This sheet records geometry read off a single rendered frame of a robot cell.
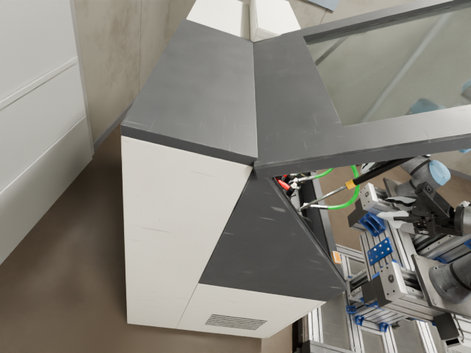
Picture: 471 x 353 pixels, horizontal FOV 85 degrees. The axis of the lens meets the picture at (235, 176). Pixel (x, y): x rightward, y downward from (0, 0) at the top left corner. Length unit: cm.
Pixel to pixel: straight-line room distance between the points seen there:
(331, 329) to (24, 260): 198
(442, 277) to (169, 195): 112
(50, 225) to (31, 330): 66
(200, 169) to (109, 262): 153
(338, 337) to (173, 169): 168
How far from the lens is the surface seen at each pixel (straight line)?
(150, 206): 72
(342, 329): 207
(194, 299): 130
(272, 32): 116
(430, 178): 159
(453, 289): 138
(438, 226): 98
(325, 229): 131
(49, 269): 208
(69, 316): 194
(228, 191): 62
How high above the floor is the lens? 184
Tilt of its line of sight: 44 degrees down
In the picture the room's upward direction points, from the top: 23 degrees clockwise
